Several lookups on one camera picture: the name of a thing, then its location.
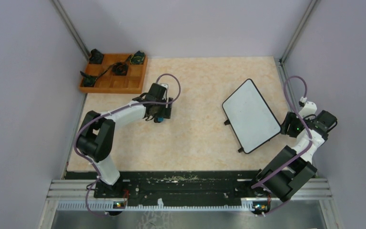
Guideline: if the dark object tray bottom-left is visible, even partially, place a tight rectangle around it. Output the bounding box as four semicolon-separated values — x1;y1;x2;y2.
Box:
80;71;98;87

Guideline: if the purple cable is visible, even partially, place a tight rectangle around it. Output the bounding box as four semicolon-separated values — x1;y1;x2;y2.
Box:
251;75;314;217
73;73;182;218

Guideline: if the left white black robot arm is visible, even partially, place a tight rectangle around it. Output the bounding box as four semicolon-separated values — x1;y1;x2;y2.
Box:
73;83;173;198

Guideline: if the dark object tray centre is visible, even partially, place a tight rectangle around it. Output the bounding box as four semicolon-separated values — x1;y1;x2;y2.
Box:
111;62;129;76

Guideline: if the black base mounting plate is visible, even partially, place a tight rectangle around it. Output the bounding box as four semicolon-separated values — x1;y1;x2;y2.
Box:
64;170;270;199

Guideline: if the aluminium frame rail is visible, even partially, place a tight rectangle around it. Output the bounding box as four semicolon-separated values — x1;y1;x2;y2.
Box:
45;178;334;212

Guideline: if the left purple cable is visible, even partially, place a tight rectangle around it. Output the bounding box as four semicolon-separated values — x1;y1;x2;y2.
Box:
73;73;182;218

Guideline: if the small black-framed whiteboard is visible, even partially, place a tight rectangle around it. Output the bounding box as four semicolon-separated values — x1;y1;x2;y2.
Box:
222;79;281;154

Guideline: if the dark object tray top-right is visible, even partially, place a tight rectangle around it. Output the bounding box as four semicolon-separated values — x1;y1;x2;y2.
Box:
130;51;146;65

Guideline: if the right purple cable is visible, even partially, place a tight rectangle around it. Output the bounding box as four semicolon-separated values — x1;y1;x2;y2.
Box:
251;75;314;217

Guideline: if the orange wooden compartment tray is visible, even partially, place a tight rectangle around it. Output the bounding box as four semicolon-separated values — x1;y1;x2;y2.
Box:
79;53;148;94

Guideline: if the dark object tray top-left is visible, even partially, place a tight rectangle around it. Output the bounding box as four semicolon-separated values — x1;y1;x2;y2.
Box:
89;49;104;64

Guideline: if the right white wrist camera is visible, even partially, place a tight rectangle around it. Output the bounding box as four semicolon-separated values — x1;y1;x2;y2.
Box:
299;96;317;118

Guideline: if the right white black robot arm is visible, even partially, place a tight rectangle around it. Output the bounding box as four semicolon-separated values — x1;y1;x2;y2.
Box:
249;110;338;202

